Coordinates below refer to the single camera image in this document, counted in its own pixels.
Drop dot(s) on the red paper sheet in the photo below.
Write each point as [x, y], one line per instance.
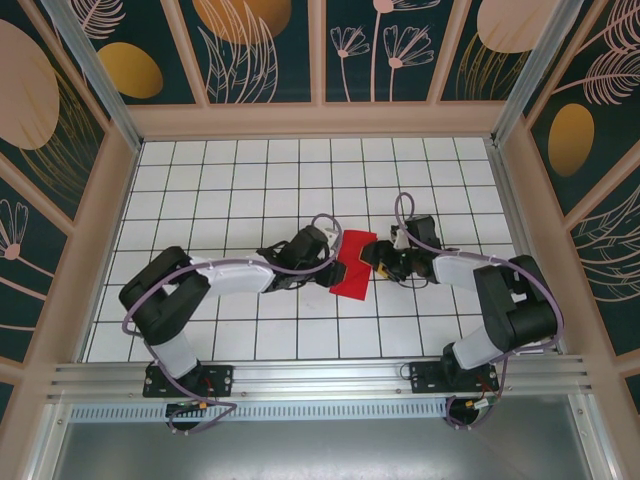
[356, 285]

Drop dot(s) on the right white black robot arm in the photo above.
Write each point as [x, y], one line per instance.
[520, 310]

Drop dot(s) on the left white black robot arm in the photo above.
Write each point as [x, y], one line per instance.
[235, 277]

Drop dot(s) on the grey metal sheet panel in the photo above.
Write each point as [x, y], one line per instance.
[320, 450]

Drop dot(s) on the yellow power connector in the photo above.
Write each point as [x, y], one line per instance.
[472, 403]
[202, 405]

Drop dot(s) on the aluminium side rail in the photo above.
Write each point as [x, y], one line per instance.
[505, 200]

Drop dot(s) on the long aluminium mounting rail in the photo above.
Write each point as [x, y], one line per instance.
[320, 375]

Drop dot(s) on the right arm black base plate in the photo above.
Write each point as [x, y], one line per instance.
[425, 377]

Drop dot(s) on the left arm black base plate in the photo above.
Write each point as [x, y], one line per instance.
[220, 377]

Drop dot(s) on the aluminium frame post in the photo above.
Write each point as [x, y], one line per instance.
[100, 85]
[530, 75]

